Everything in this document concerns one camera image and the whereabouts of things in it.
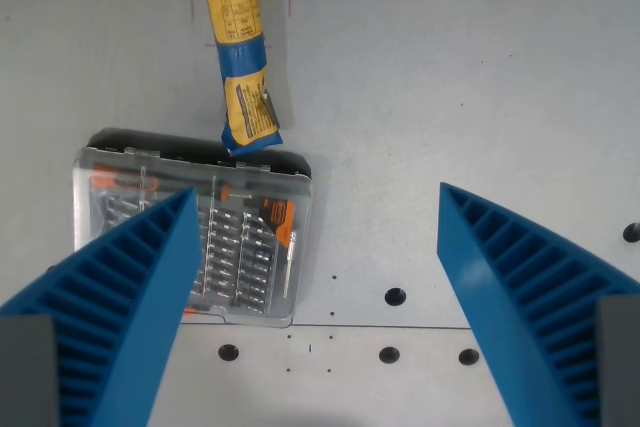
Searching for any blue bag with yellow labels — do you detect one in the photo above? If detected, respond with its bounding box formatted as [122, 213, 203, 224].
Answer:
[196, 0, 284, 157]

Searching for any clear screwdriver bit set case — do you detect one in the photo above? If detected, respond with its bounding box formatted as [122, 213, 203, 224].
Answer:
[71, 127, 316, 330]

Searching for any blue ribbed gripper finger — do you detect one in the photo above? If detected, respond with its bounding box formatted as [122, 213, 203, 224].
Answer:
[436, 181, 640, 427]
[0, 185, 204, 427]

